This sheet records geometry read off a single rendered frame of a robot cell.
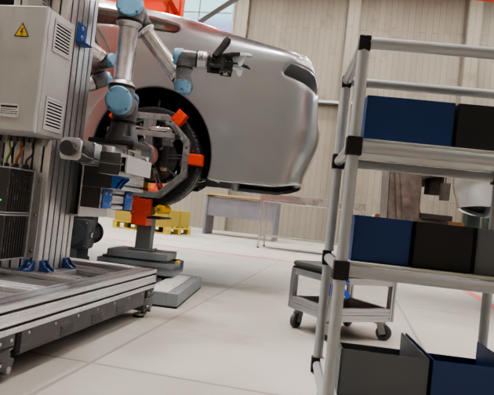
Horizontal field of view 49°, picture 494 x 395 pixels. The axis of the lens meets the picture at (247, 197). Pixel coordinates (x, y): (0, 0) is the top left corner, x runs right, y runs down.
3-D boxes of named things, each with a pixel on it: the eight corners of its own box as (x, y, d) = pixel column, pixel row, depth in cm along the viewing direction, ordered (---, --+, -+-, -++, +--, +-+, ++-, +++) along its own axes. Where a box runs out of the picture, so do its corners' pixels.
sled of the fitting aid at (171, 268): (182, 272, 382) (183, 259, 382) (172, 278, 346) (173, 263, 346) (113, 264, 385) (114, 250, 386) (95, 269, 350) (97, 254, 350)
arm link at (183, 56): (172, 68, 247) (174, 49, 247) (196, 71, 248) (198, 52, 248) (171, 63, 239) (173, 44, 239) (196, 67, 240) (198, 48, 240)
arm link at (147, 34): (120, 19, 260) (180, 101, 261) (115, 10, 249) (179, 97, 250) (139, 5, 261) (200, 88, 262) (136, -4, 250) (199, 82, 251)
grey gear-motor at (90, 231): (106, 268, 362) (112, 215, 363) (83, 275, 320) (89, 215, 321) (80, 265, 363) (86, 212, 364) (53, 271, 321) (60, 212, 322)
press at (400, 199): (372, 261, 840) (389, 99, 846) (373, 256, 956) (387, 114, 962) (461, 272, 808) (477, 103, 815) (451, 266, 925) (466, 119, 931)
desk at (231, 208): (274, 241, 1086) (278, 200, 1088) (200, 233, 1112) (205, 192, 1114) (278, 240, 1162) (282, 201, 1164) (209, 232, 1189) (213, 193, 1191)
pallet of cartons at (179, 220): (194, 234, 1036) (197, 197, 1038) (175, 235, 941) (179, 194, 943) (130, 226, 1068) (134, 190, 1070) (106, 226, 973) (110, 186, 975)
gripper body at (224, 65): (232, 77, 248) (205, 74, 247) (234, 59, 249) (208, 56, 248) (233, 70, 240) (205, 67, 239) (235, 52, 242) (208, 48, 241)
